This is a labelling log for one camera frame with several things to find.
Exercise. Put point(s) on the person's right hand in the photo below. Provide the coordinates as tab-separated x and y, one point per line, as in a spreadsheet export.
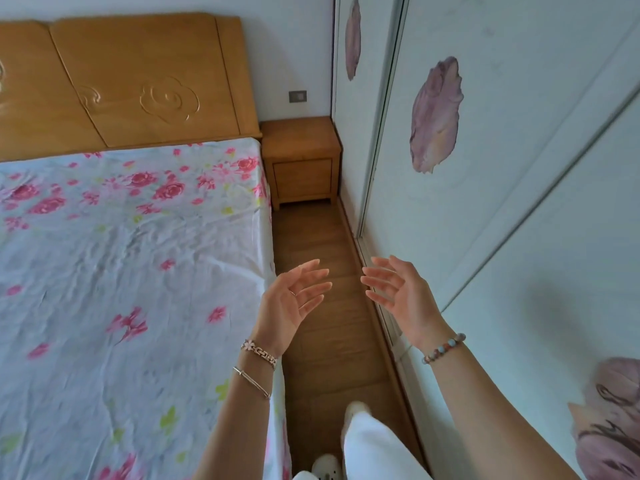
410	299

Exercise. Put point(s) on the person's left hand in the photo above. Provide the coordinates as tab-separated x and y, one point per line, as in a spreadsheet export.
285	309

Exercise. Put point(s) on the white sliding-door wardrobe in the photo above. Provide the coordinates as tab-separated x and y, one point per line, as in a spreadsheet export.
525	144

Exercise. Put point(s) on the wooden bed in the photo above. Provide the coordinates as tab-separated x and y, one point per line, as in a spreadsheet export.
150	84

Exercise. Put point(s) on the person's left forearm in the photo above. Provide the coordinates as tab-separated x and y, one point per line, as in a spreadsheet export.
235	434

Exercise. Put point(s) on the person's right forearm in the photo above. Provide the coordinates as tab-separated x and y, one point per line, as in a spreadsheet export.
490	419

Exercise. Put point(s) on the person's light trousers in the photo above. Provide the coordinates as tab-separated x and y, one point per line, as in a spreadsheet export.
375	454

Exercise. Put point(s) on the bed with floral sheet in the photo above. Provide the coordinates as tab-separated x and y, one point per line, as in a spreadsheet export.
100	269

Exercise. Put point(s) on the thin silver bangle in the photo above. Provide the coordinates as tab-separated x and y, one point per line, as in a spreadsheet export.
252	382

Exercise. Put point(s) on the white perforated shoe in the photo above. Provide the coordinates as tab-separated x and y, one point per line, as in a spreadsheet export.
356	409
327	467

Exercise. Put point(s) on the wooden nightstand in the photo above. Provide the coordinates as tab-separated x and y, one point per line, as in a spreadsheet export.
300	144

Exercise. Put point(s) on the grey wall socket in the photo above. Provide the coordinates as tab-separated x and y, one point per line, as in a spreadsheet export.
297	96

